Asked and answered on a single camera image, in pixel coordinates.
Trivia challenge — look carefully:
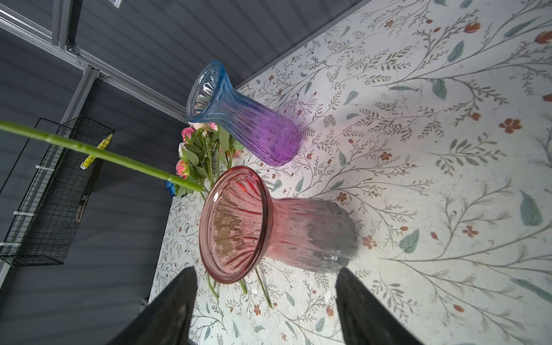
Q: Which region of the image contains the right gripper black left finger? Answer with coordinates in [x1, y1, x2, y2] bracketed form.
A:
[109, 267, 198, 344]

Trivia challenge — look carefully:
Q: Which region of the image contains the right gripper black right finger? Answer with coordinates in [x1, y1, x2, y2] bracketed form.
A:
[336, 267, 421, 345]

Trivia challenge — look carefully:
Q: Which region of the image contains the pink grey glass vase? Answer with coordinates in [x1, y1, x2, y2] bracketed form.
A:
[199, 166, 357, 284]

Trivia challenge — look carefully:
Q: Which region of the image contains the salmon pink rose stem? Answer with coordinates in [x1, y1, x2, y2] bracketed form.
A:
[1, 120, 203, 192]

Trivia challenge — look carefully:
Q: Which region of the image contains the bunch of artificial flowers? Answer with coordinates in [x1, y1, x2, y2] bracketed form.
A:
[165, 121, 273, 310]

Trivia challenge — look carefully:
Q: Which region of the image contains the blue purple glass vase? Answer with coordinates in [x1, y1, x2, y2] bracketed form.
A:
[185, 60, 301, 167]

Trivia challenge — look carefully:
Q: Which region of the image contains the blue artificial flower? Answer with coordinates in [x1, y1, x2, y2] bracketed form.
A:
[165, 181, 177, 197]

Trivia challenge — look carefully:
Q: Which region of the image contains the yellow green marker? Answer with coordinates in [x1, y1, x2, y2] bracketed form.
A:
[80, 133, 115, 171]

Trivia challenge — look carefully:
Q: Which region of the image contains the floral patterned table mat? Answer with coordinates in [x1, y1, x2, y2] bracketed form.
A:
[148, 0, 552, 345]

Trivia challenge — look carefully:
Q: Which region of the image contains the black wire basket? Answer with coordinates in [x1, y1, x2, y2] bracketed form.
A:
[0, 114, 116, 267]

